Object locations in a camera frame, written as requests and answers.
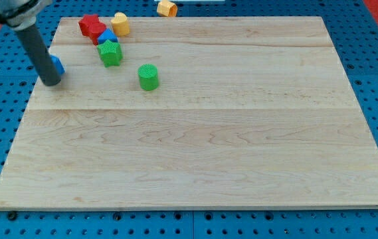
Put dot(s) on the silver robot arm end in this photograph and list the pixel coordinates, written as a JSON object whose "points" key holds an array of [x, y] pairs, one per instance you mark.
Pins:
{"points": [[21, 14]]}

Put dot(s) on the green star block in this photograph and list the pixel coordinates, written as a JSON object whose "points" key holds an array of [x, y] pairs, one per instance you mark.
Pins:
{"points": [[110, 53]]}

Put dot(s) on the blue block behind star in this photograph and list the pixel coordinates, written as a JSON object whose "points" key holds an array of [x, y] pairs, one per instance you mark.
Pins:
{"points": [[107, 35]]}

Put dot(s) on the red star block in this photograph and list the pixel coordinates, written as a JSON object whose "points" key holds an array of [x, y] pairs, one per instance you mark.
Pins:
{"points": [[86, 21]]}

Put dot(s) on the light wooden board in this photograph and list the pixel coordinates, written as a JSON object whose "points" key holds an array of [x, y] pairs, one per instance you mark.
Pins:
{"points": [[251, 113]]}

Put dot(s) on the green cylinder block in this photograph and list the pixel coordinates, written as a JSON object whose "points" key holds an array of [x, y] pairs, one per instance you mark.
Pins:
{"points": [[148, 77]]}

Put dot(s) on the yellow hexagon block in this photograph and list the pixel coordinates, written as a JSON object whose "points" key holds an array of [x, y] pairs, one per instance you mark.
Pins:
{"points": [[166, 8]]}

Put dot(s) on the yellow heart block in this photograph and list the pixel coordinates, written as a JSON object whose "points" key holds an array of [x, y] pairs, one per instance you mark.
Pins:
{"points": [[120, 24]]}

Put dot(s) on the blue block at left edge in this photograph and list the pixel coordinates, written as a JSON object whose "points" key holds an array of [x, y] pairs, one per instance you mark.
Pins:
{"points": [[58, 64]]}

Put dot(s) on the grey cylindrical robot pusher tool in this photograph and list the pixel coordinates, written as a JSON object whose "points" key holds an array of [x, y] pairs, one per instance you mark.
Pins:
{"points": [[37, 51]]}

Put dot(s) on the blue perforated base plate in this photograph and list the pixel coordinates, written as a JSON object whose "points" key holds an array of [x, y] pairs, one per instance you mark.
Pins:
{"points": [[353, 27]]}

